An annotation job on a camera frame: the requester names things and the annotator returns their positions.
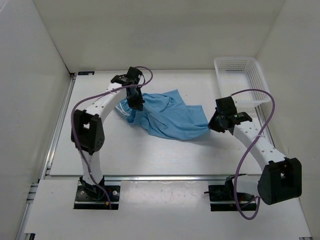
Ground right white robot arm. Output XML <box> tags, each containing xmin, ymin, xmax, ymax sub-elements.
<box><xmin>208</xmin><ymin>111</ymin><xmax>302</xmax><ymax>205</ymax></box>

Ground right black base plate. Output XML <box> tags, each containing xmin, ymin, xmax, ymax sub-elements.
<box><xmin>204</xmin><ymin>176</ymin><xmax>257</xmax><ymax>212</ymax></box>

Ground white plastic basket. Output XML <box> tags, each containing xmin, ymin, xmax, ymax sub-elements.
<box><xmin>214</xmin><ymin>56</ymin><xmax>271</xmax><ymax>110</ymax></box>

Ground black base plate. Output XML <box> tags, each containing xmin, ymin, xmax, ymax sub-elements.
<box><xmin>73</xmin><ymin>181</ymin><xmax>121</xmax><ymax>210</ymax></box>
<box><xmin>204</xmin><ymin>176</ymin><xmax>257</xmax><ymax>212</ymax></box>

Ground blue corner label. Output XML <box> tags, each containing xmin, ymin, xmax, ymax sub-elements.
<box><xmin>77</xmin><ymin>71</ymin><xmax>95</xmax><ymax>76</ymax></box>

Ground light blue shorts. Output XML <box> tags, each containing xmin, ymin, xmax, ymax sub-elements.
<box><xmin>115</xmin><ymin>89</ymin><xmax>209</xmax><ymax>141</ymax></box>

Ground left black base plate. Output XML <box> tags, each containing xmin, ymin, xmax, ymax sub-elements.
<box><xmin>73</xmin><ymin>181</ymin><xmax>121</xmax><ymax>210</ymax></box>

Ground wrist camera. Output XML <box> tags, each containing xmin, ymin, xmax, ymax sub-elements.
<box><xmin>215</xmin><ymin>96</ymin><xmax>237</xmax><ymax>116</ymax></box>
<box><xmin>126</xmin><ymin>66</ymin><xmax>143</xmax><ymax>85</ymax></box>

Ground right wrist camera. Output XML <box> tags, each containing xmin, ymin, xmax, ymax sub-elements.
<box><xmin>215</xmin><ymin>96</ymin><xmax>237</xmax><ymax>116</ymax></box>

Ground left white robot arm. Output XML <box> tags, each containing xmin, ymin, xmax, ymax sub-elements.
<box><xmin>71</xmin><ymin>67</ymin><xmax>145</xmax><ymax>201</ymax></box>

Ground aluminium frame rail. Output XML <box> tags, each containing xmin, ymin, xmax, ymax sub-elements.
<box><xmin>14</xmin><ymin>72</ymin><xmax>313</xmax><ymax>240</ymax></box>

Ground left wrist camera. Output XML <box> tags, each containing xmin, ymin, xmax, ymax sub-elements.
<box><xmin>126</xmin><ymin>66</ymin><xmax>143</xmax><ymax>85</ymax></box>

